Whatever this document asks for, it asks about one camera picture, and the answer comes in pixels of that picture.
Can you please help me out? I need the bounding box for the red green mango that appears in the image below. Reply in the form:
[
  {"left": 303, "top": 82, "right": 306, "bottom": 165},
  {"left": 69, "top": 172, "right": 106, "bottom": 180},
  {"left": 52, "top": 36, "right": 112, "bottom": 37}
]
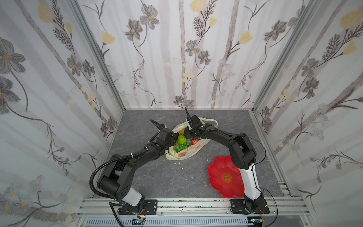
[{"left": 191, "top": 138, "right": 199, "bottom": 145}]

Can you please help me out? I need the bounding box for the light green custard apple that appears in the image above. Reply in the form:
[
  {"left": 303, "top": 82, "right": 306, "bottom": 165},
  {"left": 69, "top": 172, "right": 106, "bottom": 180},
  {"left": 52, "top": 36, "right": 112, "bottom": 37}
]
[{"left": 177, "top": 134, "right": 187, "bottom": 145}]

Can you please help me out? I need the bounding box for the yellow printed plastic bag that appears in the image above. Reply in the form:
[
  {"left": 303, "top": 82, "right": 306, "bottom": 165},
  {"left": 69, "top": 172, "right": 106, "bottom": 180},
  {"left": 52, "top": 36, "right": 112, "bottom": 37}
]
[{"left": 165, "top": 121, "right": 210, "bottom": 161}]

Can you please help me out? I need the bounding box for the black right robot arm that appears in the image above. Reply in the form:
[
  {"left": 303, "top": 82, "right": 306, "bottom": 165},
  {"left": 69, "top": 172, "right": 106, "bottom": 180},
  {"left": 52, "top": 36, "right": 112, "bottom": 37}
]
[{"left": 187, "top": 115, "right": 270, "bottom": 214}]

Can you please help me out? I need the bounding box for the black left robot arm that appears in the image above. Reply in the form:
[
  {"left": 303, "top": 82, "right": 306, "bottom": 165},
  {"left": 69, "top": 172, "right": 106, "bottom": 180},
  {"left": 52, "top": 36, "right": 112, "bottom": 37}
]
[{"left": 89, "top": 128, "right": 179, "bottom": 213}]

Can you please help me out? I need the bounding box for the green grape bunch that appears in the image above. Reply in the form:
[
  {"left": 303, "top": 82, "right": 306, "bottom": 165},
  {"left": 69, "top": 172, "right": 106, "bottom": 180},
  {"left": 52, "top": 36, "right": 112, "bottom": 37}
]
[{"left": 174, "top": 143, "right": 192, "bottom": 153}]

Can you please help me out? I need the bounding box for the red flower-shaped plate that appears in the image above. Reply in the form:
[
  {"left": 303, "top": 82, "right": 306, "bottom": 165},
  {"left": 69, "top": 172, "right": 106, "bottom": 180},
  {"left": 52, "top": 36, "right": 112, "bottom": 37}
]
[{"left": 208, "top": 156, "right": 244, "bottom": 199}]

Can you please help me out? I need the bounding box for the white slotted cable duct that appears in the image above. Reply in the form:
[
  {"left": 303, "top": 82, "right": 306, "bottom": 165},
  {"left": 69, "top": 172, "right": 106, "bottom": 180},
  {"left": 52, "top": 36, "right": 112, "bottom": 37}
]
[{"left": 83, "top": 217, "right": 254, "bottom": 227}]

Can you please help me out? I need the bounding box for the black left corrugated cable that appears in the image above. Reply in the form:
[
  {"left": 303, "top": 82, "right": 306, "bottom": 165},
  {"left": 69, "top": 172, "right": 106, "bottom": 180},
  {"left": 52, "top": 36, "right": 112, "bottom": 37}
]
[{"left": 89, "top": 147, "right": 148, "bottom": 199}]

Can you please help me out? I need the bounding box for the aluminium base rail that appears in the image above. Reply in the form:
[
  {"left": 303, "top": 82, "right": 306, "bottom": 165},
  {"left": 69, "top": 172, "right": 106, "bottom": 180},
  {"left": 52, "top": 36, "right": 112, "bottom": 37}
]
[{"left": 77, "top": 197, "right": 311, "bottom": 217}]

